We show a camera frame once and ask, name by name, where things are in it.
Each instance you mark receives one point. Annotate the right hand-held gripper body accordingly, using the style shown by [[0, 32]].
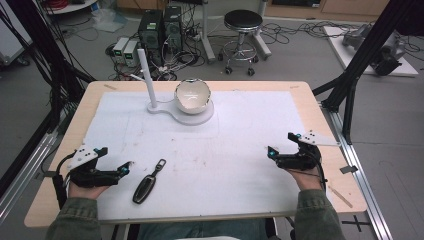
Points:
[[301, 159]]

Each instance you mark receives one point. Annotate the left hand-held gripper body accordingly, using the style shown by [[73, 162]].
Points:
[[87, 175]]

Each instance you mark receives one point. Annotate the person's left hand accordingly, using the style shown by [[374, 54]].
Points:
[[85, 192]]

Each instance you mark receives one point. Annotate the person's right hand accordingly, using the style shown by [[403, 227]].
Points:
[[307, 181]]

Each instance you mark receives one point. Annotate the black car key fob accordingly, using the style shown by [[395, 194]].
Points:
[[145, 186]]

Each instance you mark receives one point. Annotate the wooden table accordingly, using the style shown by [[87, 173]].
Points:
[[71, 126]]

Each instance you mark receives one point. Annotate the thin wooden stick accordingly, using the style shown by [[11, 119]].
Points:
[[340, 197]]

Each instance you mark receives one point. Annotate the white mat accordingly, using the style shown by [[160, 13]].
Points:
[[216, 160]]

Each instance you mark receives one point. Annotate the white floor board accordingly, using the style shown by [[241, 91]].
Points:
[[340, 53]]

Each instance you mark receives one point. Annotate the person's legs in jeans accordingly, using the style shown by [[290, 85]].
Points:
[[200, 230]]

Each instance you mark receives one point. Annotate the shiny white bowl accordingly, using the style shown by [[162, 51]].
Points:
[[192, 96]]

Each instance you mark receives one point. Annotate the grey desk leg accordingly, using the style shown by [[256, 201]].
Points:
[[261, 40], [207, 36]]

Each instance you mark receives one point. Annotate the white power supply unit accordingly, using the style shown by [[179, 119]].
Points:
[[120, 46], [130, 53]]

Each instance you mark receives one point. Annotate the dark grey device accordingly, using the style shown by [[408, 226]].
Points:
[[388, 56]]

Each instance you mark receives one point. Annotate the black round stool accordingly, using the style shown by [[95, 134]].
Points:
[[242, 20]]

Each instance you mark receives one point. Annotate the black computer tower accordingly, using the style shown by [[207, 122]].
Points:
[[172, 28], [150, 31]]

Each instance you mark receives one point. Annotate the clear plastic bag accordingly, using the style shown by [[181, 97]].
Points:
[[108, 18]]

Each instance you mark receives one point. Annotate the white round table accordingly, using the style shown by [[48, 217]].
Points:
[[71, 6]]

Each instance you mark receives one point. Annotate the white cabinet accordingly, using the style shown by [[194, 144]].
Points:
[[11, 33]]

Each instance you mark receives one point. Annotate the aluminium rail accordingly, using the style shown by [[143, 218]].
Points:
[[23, 180], [366, 200]]

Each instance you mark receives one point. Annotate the white stand with post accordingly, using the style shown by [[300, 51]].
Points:
[[181, 115]]

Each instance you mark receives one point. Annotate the black metal frame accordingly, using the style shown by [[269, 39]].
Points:
[[363, 53], [36, 40]]

